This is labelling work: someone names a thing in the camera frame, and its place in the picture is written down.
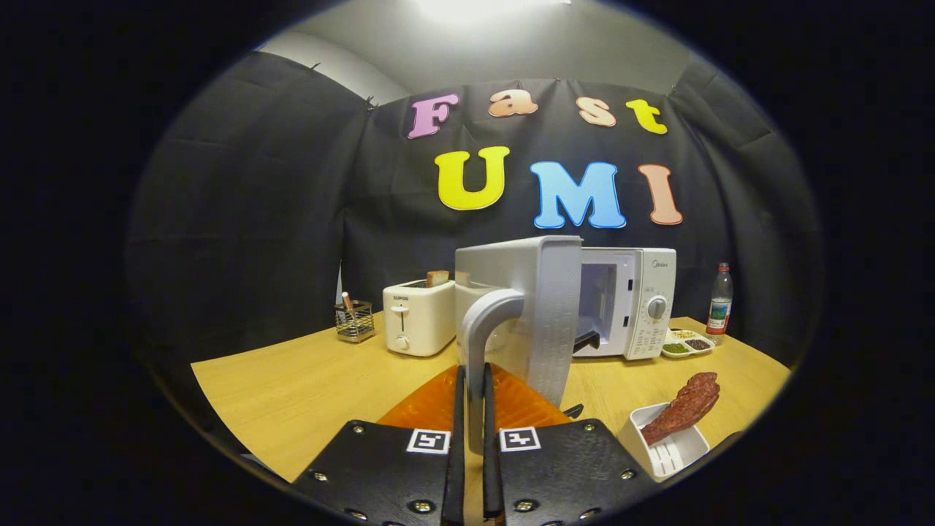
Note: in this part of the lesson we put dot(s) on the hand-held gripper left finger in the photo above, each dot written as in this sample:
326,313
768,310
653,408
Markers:
457,475

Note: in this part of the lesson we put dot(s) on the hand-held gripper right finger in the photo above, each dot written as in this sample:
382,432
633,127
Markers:
489,475

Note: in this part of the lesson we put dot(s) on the white toaster oven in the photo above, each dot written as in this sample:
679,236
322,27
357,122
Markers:
544,307

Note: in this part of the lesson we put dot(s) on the white rectangular dish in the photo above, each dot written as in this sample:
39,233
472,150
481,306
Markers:
676,456

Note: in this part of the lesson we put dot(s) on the brown meat piece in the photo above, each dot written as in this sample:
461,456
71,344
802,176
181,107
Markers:
683,409

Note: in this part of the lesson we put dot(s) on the white pop-up toaster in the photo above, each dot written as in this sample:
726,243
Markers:
424,321

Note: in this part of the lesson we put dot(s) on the brown bread slice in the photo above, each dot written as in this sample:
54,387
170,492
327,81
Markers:
438,278

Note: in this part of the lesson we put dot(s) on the brown-tipped pen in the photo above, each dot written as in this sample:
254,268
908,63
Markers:
348,303

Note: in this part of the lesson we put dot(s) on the white divided condiment dish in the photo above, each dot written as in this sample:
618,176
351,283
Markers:
687,345

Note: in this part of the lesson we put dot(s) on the clear plastic water bottle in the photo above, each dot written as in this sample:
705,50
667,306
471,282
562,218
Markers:
719,307

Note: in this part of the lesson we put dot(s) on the black backdrop cloth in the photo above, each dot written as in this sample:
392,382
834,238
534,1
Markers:
241,204

